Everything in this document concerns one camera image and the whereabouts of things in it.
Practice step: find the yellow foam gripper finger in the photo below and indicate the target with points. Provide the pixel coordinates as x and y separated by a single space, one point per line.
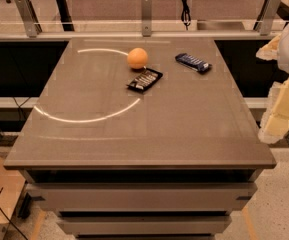
274 124
269 51

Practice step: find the blue rxbar wrapper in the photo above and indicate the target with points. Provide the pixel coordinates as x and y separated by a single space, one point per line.
193 63

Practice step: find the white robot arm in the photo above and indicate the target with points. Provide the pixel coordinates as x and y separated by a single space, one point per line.
283 50

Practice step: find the black snack bar wrapper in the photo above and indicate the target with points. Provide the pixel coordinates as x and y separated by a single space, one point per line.
145 80

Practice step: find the orange fruit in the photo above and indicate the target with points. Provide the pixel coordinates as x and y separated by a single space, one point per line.
137 58

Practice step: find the grey drawer cabinet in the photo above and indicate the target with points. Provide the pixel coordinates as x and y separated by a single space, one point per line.
143 211

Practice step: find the right metal rail bracket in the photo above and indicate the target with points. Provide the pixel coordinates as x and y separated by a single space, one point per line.
266 22

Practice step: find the metal rail bracket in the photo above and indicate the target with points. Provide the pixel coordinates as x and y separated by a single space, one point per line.
146 17
266 22
29 18

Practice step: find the middle metal rail bracket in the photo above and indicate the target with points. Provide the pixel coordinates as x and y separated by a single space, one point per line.
146 17

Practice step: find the left metal rail bracket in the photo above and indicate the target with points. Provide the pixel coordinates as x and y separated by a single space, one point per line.
29 18

